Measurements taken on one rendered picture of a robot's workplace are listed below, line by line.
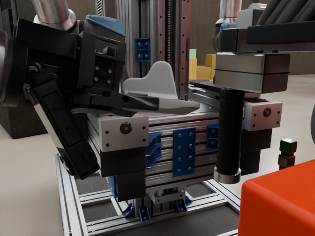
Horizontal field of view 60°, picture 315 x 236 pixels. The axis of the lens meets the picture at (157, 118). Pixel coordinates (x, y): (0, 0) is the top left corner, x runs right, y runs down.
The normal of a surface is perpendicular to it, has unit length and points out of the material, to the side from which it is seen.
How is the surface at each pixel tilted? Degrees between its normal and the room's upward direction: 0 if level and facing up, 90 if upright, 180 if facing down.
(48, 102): 76
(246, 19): 90
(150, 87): 71
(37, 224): 0
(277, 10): 58
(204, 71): 90
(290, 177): 0
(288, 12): 63
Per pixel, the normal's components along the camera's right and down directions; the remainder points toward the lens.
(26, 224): 0.00, -0.97
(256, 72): -0.88, 0.12
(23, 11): 0.61, 0.18
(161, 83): 0.04, -0.07
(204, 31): 0.38, 0.23
